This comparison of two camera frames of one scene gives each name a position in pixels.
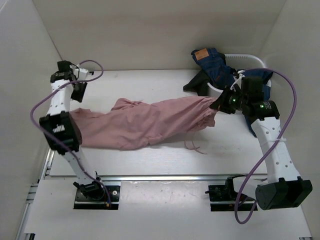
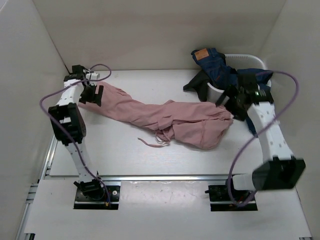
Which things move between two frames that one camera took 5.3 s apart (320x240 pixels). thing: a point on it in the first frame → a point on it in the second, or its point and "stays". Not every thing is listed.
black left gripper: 78,97 → 94,98
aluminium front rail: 171,177 stays
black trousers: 198,84 stays
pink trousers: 130,124 → 202,125
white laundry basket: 239,62 stays
